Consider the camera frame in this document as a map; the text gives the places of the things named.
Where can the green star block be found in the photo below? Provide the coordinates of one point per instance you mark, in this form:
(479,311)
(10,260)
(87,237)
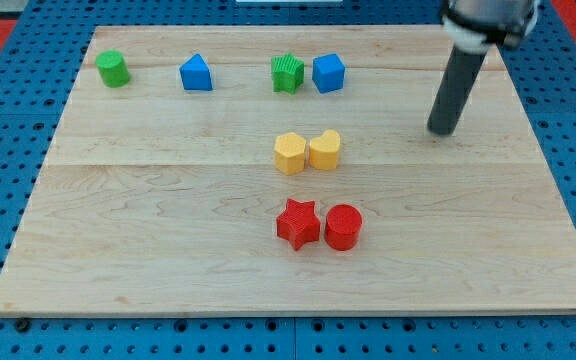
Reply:
(287,72)

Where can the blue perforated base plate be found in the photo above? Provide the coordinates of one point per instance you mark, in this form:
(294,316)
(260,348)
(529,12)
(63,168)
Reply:
(42,44)

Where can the blue triangle block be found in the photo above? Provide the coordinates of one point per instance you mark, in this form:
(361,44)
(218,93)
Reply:
(195,74)

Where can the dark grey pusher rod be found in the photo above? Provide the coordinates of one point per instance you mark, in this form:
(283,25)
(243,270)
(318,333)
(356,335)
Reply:
(460,74)

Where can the yellow hexagon block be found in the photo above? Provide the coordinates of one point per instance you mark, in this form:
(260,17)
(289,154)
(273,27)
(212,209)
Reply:
(289,153)

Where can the wooden board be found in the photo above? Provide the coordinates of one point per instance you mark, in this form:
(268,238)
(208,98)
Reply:
(156,201)

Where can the yellow heart block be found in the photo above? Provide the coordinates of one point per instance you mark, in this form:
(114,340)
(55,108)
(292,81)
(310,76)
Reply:
(324,150)

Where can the green cylinder block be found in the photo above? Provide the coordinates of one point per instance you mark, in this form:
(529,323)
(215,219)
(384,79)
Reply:
(112,68)

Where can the red cylinder block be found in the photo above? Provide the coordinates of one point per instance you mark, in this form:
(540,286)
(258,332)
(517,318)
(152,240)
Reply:
(343,224)

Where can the grey robot end effector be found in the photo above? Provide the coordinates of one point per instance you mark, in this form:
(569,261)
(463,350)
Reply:
(476,25)

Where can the red star block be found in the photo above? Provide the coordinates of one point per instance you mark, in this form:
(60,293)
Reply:
(298,223)

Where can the blue cube block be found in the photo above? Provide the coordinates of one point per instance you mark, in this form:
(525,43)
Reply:
(328,73)

